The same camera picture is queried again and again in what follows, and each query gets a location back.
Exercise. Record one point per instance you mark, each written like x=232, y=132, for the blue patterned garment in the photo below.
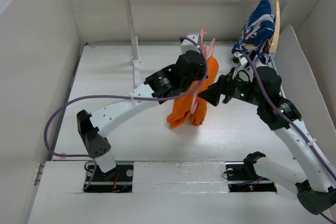
x=258, y=29

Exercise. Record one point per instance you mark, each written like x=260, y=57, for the orange trousers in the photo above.
x=191, y=107

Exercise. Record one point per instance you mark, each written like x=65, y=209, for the beige hanger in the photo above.
x=273, y=41

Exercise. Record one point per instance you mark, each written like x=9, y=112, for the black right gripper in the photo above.
x=223, y=85

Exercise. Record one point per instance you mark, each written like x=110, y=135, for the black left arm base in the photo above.
x=120, y=182

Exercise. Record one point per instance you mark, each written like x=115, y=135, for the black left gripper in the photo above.
x=202, y=69

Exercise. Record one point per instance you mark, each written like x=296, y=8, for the white foam board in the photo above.
x=300, y=87

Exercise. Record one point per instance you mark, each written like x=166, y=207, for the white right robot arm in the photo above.
x=315, y=186

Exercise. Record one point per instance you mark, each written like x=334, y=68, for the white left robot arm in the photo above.
x=94, y=127

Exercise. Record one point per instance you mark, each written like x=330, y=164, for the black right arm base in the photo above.
x=239, y=181

